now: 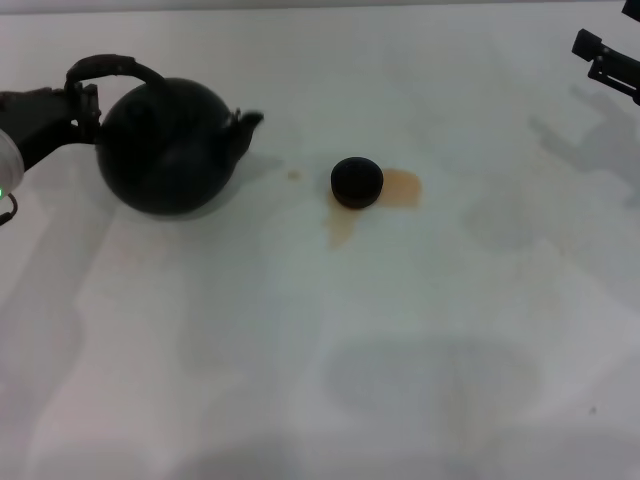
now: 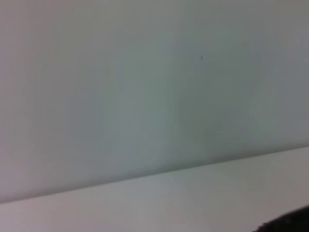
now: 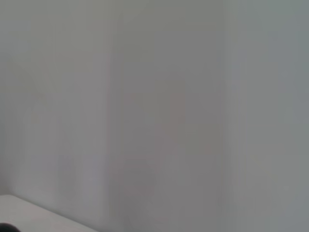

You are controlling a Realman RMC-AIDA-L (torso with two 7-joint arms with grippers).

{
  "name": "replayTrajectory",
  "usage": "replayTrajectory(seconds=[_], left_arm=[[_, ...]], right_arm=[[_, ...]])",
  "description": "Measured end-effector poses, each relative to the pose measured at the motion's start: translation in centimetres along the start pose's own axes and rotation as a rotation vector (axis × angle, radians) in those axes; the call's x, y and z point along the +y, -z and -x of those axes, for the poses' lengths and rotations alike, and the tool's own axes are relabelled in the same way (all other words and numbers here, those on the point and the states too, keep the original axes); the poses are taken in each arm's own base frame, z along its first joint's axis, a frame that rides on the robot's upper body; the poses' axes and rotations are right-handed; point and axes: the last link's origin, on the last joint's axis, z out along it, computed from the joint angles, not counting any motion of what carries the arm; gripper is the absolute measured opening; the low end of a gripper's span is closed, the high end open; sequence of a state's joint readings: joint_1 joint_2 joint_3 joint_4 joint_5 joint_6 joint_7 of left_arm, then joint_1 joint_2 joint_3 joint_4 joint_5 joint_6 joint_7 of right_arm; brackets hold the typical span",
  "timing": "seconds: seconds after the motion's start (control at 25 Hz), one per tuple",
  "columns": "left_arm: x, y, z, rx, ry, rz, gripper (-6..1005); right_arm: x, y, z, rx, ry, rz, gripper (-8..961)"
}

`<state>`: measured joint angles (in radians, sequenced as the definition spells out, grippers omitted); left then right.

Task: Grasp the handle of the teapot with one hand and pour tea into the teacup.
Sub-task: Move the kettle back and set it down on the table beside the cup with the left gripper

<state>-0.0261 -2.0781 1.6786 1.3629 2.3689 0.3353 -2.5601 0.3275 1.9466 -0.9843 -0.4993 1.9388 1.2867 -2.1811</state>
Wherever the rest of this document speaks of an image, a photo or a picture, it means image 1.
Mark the small dark brown teacup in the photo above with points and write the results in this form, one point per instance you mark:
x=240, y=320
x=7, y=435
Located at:
x=356, y=182

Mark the large brown tea puddle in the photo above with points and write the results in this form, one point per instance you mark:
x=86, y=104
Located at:
x=402, y=187

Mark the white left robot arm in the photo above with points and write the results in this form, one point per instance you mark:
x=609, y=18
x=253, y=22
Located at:
x=9, y=162

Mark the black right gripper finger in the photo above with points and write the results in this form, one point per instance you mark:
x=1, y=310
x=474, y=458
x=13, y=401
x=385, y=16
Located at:
x=632, y=7
x=586, y=44

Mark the black round teapot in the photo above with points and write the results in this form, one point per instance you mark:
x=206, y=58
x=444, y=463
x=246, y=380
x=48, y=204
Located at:
x=165, y=160

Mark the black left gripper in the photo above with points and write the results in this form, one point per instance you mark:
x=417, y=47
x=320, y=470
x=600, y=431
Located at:
x=40, y=120

